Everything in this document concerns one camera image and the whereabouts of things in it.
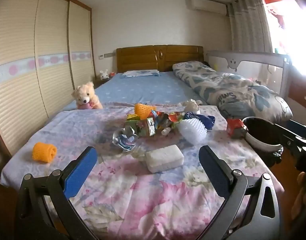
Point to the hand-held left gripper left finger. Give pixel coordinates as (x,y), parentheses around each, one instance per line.
(80,172)

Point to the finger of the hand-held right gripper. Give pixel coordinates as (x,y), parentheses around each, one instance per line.
(302,128)
(290,137)

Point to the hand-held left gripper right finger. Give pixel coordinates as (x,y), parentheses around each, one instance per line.
(215,172)

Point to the dark trash bin white rim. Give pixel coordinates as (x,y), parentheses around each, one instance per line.
(260,132)

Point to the orange cone foam fruit net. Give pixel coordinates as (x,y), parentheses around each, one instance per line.
(143,111)

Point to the person's right hand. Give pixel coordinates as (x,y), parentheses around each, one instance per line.
(302,197)

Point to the red brown wooden dresser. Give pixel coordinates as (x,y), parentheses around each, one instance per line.
(300,90)

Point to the orange rolled foam fruit net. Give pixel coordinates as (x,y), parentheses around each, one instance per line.
(44,152)

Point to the white foam fruit net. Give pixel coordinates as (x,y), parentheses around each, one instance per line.
(193,131)

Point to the red snack wrapper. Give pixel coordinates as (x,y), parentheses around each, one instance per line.
(235,127)

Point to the white foam block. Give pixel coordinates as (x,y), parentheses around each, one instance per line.
(164,158)

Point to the pink floral blanket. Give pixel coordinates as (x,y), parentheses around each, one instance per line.
(130,192)

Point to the blue plastic bag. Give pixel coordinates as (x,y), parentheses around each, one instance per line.
(203,120)

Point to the crumpled blue white wrapper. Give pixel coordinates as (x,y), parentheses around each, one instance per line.
(124,140)

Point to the small white bottle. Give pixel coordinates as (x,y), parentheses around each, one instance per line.
(166,131)

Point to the colourful foil wrapper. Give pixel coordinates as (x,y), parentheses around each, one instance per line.
(164,120)

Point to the yellow snack wrapper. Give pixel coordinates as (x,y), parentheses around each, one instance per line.
(132,117)

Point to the beige teddy bear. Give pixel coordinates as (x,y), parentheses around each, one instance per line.
(84,95)

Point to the blue heart print quilt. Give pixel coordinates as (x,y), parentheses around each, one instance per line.
(230,87)

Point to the dark wooden nightstand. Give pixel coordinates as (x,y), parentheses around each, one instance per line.
(99,82)

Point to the white bunny plush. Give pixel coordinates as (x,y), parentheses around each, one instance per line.
(103,74)

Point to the blue dotted bed sheet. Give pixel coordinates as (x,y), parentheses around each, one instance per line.
(143,87)

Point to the blue white pillow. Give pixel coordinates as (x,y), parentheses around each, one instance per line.
(140,73)

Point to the grey white curtain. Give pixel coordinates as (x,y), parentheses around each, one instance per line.
(247,25)

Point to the cream sliding door wardrobe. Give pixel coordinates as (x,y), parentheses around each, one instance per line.
(18,67)

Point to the wooden bed headboard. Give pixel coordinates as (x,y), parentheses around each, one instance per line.
(143,57)

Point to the white air conditioner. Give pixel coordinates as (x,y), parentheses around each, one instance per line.
(208,5)

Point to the grey mesh bed rail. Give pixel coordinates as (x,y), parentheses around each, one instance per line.
(243,58)

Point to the white wall switch panel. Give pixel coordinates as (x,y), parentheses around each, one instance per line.
(101,57)

